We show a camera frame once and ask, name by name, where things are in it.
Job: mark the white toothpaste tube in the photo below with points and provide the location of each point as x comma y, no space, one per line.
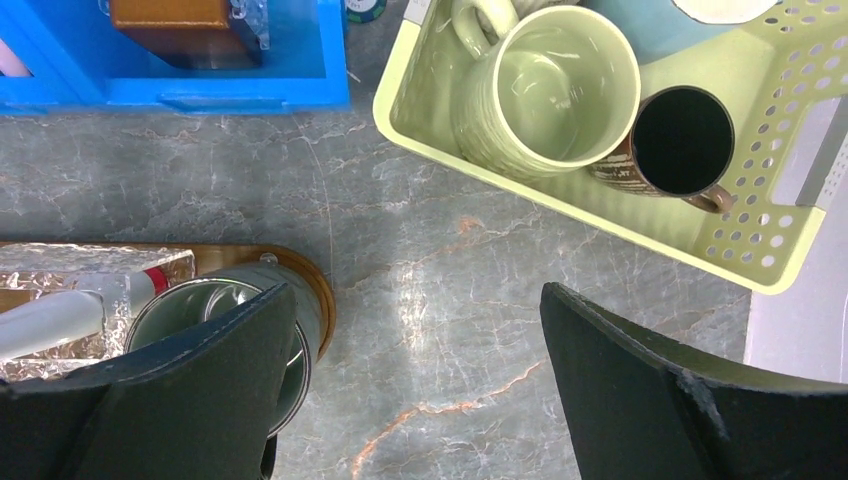
72,314

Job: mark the light green mug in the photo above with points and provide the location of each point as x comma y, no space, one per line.
548,93

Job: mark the dark brown mug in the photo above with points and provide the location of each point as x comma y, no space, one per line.
681,144

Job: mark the light blue mug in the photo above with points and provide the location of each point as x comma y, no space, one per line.
657,29

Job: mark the dark green enamel mug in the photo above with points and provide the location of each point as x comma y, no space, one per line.
206,298

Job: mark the light green plastic basket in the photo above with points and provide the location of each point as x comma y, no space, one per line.
769,74

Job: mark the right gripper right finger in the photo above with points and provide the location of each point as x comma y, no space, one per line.
640,405

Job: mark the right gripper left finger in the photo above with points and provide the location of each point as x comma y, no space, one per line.
198,404

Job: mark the oval wooden tray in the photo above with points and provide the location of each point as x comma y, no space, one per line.
278,272

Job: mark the acrylic holder with wood ends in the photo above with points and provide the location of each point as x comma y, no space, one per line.
196,35

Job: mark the clear acrylic toothbrush holder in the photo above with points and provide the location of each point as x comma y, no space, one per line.
55,362

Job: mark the blue three-compartment bin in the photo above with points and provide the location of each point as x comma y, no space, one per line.
78,62

